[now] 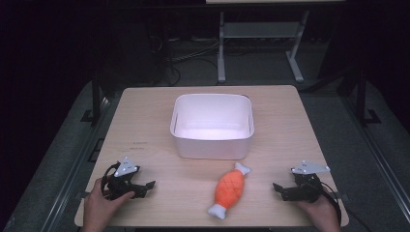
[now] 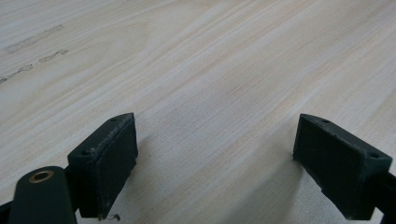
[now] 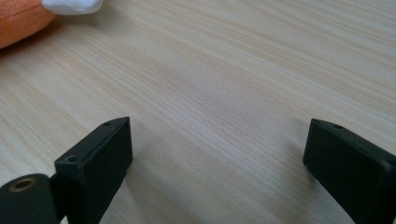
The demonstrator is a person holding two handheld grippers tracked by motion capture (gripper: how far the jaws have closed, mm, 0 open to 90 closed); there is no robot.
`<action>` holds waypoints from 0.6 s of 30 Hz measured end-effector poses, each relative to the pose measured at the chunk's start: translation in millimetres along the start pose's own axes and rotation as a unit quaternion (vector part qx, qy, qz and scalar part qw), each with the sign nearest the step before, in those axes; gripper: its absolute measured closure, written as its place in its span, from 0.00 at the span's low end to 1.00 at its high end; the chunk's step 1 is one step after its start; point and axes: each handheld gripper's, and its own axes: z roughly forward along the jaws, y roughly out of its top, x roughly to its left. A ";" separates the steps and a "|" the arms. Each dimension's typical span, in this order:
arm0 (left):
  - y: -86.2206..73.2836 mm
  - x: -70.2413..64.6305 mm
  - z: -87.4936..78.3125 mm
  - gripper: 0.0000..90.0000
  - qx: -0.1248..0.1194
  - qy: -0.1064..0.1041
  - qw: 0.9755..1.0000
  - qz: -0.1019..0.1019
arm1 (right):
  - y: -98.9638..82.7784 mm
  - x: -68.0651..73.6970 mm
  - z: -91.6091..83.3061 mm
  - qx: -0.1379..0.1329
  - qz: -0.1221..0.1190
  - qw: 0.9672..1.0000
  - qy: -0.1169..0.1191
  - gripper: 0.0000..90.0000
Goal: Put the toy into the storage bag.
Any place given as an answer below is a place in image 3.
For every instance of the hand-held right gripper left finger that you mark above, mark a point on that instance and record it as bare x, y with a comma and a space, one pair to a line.
93, 174

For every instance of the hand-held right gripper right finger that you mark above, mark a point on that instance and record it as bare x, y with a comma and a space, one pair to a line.
348, 174

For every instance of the white plush toy part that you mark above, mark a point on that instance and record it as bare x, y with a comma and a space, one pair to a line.
73, 6

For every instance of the orange plush toy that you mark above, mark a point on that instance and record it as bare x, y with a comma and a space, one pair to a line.
18, 21

